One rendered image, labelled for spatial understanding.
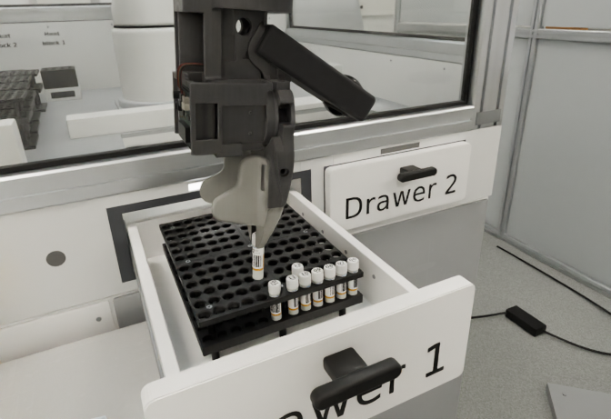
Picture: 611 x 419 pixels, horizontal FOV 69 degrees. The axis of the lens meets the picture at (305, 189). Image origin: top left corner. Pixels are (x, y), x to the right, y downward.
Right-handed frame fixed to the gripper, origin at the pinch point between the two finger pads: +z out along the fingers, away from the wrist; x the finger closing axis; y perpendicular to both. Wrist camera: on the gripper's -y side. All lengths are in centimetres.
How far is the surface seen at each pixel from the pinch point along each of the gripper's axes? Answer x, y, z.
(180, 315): -9.3, 6.4, 14.3
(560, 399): -24, -107, 84
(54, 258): -22.5, 19.5, 11.5
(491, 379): -41, -98, 88
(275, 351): 10.5, 2.9, 4.7
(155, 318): -2.1, 9.8, 8.8
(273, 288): 0.6, -0.9, 6.2
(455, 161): -21.8, -44.1, 3.1
